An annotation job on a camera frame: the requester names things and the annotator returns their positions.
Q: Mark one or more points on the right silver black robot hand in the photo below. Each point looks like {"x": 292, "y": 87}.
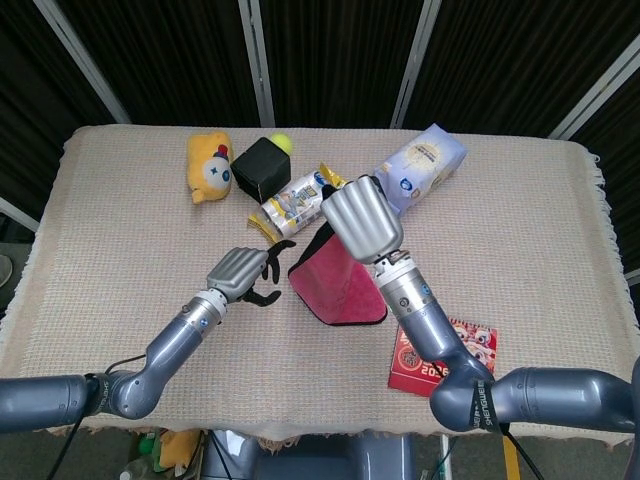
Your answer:
{"x": 362, "y": 220}

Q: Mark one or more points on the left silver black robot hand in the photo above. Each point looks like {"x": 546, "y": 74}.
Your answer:
{"x": 237, "y": 272}

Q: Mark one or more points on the pink and black cloth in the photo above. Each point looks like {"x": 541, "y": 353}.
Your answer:
{"x": 340, "y": 290}

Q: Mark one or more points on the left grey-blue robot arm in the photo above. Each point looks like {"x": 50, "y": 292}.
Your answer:
{"x": 170, "y": 345}

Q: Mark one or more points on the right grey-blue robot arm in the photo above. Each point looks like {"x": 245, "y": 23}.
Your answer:
{"x": 435, "y": 340}

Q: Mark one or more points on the white yellow trash bag pack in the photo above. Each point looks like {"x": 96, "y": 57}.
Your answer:
{"x": 295, "y": 205}

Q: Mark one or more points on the pale blue tissue pack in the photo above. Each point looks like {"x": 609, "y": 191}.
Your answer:
{"x": 425, "y": 155}

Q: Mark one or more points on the black cube box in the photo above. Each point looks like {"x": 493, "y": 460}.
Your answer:
{"x": 260, "y": 167}

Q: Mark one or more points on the yellow-green tennis ball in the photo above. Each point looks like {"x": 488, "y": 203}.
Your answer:
{"x": 282, "y": 141}

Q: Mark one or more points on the beige woven tablecloth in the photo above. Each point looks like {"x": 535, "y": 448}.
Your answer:
{"x": 125, "y": 250}

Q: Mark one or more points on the yellow plush toy with face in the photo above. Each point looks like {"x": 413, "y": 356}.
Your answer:
{"x": 200, "y": 160}

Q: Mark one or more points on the red 2026 desk calendar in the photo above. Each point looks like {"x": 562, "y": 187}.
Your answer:
{"x": 407, "y": 372}

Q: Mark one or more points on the green toy under table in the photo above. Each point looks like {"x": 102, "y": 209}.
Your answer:
{"x": 146, "y": 444}

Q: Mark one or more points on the white table leg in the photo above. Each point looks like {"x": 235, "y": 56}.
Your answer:
{"x": 446, "y": 457}

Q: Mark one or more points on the silver partition post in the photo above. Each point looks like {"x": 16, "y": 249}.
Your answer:
{"x": 257, "y": 70}
{"x": 412, "y": 65}
{"x": 632, "y": 278}
{"x": 20, "y": 214}
{"x": 80, "y": 55}
{"x": 595, "y": 92}

